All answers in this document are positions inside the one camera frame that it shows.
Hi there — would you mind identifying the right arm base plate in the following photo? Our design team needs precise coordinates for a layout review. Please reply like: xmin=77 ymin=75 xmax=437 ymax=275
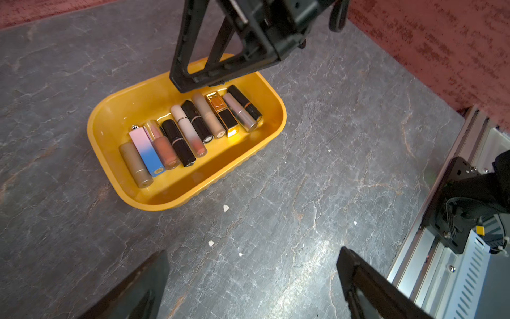
xmin=420 ymin=157 xmax=479 ymax=255

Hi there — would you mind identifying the yellow plastic storage box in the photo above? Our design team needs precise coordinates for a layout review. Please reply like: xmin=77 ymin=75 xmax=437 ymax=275
xmin=87 ymin=73 xmax=287 ymax=211

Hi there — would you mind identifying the silver cap coral lip gloss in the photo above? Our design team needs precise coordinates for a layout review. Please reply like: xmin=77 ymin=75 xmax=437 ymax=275
xmin=143 ymin=120 xmax=181 ymax=170

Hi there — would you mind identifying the beige lipstick tube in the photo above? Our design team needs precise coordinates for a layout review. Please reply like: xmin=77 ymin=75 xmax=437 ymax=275
xmin=192 ymin=93 xmax=226 ymax=139

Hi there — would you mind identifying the silver lipstick tube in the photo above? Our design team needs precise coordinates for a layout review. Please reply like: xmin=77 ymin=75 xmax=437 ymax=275
xmin=223 ymin=93 xmax=258 ymax=132

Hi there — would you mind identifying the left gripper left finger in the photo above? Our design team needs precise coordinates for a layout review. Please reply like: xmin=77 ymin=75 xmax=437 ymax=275
xmin=80 ymin=251 xmax=169 ymax=318

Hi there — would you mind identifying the pink beige lip gloss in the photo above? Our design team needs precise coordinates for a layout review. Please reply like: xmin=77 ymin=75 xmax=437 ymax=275
xmin=171 ymin=105 xmax=207 ymax=158

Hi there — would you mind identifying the gold black square lipstick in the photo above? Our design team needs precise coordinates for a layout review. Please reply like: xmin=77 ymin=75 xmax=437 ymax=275
xmin=206 ymin=91 xmax=239 ymax=138

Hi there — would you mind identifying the black round lipstick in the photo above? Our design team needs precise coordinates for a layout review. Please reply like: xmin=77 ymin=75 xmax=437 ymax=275
xmin=161 ymin=120 xmax=196 ymax=167

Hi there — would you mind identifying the aluminium front rail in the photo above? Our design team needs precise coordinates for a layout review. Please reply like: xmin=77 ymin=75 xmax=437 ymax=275
xmin=388 ymin=107 xmax=509 ymax=318

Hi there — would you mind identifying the bronze gold lipstick tube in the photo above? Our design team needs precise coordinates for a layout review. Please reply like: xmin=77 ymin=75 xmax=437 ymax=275
xmin=119 ymin=142 xmax=154 ymax=189

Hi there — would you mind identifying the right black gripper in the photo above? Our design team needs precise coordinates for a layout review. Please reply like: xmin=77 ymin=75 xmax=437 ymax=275
xmin=169 ymin=1 xmax=339 ymax=93

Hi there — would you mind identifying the pink blue gradient lipstick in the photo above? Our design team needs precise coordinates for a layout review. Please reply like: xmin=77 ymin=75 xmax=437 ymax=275
xmin=129 ymin=126 xmax=165 ymax=177

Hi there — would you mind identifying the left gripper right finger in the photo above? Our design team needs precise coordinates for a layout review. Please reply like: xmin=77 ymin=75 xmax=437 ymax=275
xmin=336 ymin=247 xmax=430 ymax=318

